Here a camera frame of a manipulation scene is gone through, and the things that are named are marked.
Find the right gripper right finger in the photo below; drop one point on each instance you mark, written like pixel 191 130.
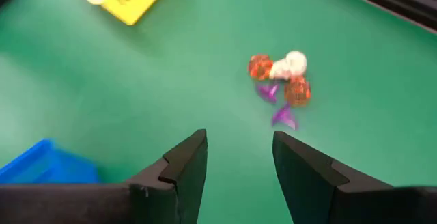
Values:
pixel 314 190

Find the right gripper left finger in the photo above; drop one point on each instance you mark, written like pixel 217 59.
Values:
pixel 177 183

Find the purple translucent witch hat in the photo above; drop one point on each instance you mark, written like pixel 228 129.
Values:
pixel 269 92
pixel 285 116

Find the orange translucent pumpkin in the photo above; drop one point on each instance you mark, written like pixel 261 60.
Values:
pixel 297 91
pixel 260 67

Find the blue plastic basket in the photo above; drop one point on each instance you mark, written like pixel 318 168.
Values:
pixel 41 169

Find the green table mat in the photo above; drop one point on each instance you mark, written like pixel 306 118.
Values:
pixel 170 80

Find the cream plastic skull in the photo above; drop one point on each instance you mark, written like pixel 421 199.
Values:
pixel 290 65

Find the yellow plastic basket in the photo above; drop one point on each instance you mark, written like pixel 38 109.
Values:
pixel 136 2

